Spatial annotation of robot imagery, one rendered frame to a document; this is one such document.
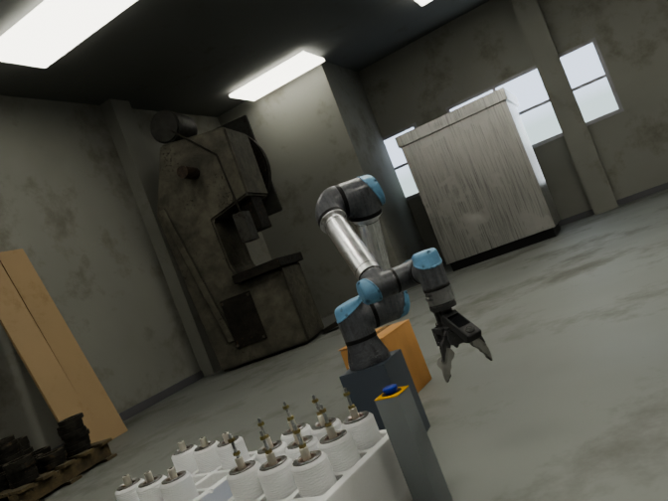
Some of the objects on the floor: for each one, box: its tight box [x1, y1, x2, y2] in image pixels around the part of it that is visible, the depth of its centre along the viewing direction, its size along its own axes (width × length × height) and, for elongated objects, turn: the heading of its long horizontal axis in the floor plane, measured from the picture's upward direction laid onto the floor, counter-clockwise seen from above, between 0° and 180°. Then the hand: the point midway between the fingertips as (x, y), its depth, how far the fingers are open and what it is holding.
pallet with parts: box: [0, 413, 117, 501], centre depth 384 cm, size 73×106×38 cm
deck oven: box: [395, 87, 561, 271], centre depth 791 cm, size 147×113×189 cm
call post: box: [375, 387, 452, 501], centre depth 152 cm, size 7×7×31 cm
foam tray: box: [227, 429, 413, 501], centre depth 162 cm, size 39×39×18 cm
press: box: [150, 109, 338, 371], centre depth 643 cm, size 142×127×280 cm
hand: (471, 372), depth 162 cm, fingers open, 14 cm apart
